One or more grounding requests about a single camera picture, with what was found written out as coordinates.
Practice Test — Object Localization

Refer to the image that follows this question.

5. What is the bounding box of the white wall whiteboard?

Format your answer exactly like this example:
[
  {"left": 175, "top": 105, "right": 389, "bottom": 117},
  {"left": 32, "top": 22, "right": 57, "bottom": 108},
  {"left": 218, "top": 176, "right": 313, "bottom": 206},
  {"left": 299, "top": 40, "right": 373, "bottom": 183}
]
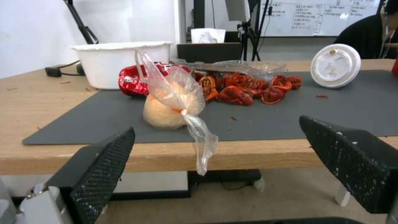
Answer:
[{"left": 259, "top": 0, "right": 386, "bottom": 37}]

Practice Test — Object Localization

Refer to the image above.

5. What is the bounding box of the white round plastic tub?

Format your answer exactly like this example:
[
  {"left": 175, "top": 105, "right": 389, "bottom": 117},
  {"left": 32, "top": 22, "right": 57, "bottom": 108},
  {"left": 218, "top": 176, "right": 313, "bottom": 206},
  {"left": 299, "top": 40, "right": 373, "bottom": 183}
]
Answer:
[{"left": 70, "top": 41, "right": 174, "bottom": 90}]

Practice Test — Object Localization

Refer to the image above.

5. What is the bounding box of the black monitor back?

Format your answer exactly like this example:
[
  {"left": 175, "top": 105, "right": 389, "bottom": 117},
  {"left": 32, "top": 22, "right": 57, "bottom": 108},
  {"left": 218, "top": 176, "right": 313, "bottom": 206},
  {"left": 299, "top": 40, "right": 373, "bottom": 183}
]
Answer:
[{"left": 176, "top": 43, "right": 243, "bottom": 63}]

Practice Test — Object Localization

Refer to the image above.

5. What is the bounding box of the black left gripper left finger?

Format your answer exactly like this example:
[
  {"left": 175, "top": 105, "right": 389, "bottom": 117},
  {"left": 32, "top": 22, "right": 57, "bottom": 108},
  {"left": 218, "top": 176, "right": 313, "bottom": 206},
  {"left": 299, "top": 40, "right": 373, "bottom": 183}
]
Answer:
[{"left": 18, "top": 127, "right": 136, "bottom": 224}]

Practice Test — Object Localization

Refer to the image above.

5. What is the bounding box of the clear disposable takeout box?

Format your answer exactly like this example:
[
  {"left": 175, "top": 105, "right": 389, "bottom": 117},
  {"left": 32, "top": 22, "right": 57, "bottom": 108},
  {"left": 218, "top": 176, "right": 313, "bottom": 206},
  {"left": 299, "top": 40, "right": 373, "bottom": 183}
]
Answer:
[{"left": 169, "top": 59, "right": 287, "bottom": 81}]

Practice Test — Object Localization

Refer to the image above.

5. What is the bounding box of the person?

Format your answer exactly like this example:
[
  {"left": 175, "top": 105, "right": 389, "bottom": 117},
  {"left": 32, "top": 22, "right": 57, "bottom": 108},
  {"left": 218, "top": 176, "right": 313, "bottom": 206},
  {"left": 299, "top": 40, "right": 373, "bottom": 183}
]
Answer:
[{"left": 337, "top": 0, "right": 398, "bottom": 60}]

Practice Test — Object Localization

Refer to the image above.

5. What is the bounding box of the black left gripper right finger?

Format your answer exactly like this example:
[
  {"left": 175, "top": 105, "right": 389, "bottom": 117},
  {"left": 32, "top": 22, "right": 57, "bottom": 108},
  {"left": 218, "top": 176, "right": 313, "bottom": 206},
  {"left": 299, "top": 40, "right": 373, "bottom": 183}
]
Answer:
[{"left": 298, "top": 115, "right": 398, "bottom": 214}]

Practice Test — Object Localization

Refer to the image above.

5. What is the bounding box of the black power adapter with cable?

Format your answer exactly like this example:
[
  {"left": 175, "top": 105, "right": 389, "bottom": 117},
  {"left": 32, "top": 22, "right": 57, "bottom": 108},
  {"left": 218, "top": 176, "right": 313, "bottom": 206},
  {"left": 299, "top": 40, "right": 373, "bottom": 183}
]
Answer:
[{"left": 45, "top": 60, "right": 86, "bottom": 77}]

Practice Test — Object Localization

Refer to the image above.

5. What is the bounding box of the grey table mat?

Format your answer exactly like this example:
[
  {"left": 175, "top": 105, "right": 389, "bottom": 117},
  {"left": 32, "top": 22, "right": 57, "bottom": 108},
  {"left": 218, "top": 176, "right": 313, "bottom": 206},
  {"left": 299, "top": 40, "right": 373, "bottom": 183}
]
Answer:
[{"left": 22, "top": 69, "right": 398, "bottom": 146}]

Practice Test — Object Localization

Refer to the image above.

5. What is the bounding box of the white tissue box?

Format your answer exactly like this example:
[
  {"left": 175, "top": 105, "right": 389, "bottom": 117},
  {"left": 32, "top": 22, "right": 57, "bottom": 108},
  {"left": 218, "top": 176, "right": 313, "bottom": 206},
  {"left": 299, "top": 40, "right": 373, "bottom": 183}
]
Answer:
[{"left": 190, "top": 28, "right": 226, "bottom": 44}]

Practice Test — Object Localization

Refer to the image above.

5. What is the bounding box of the clear knotted bag of food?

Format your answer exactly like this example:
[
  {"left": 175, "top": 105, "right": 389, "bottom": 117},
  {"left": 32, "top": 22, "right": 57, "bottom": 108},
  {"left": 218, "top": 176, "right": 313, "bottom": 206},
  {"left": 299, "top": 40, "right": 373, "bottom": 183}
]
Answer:
[{"left": 134, "top": 48, "right": 219, "bottom": 176}]

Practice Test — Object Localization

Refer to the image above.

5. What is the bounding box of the red crumpled foil wrapper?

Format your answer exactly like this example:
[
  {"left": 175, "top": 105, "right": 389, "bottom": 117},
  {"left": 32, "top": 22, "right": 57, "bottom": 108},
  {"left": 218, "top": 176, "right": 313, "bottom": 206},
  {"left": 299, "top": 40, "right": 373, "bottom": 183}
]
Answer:
[{"left": 118, "top": 62, "right": 192, "bottom": 97}]

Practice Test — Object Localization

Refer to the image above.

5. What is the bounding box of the white round cup lid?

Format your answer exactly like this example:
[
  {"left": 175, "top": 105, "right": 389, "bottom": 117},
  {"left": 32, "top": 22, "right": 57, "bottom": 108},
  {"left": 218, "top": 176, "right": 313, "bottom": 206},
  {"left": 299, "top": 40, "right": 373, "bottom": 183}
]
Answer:
[{"left": 310, "top": 44, "right": 362, "bottom": 89}]

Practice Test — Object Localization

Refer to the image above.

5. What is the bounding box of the black tripod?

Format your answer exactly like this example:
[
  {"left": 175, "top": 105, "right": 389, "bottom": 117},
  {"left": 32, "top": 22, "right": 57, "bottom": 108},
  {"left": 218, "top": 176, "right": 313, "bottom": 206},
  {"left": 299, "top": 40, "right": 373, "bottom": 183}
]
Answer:
[{"left": 238, "top": 0, "right": 272, "bottom": 61}]

